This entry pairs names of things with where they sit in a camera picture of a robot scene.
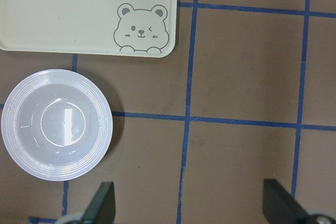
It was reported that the cream bear tray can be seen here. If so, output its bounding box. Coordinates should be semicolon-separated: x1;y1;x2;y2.
1;0;177;58

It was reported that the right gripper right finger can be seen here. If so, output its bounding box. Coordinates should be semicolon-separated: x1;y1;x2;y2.
262;179;309;224

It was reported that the white round plate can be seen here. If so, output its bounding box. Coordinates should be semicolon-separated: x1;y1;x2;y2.
1;69;113;182

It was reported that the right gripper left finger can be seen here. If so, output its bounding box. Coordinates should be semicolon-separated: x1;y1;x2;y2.
82;182;116;223

